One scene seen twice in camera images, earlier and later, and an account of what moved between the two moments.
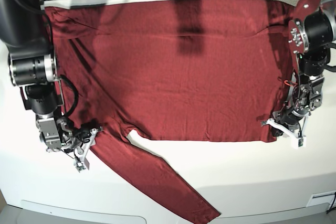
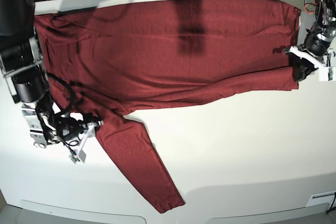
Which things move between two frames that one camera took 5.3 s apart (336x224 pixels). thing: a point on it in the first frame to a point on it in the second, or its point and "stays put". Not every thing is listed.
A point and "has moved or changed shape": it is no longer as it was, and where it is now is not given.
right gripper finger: (276, 132) to (301, 67)
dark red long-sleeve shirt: (179, 69) has moved or changed shape
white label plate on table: (321, 198) stays put
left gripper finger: (86, 127) to (88, 117)
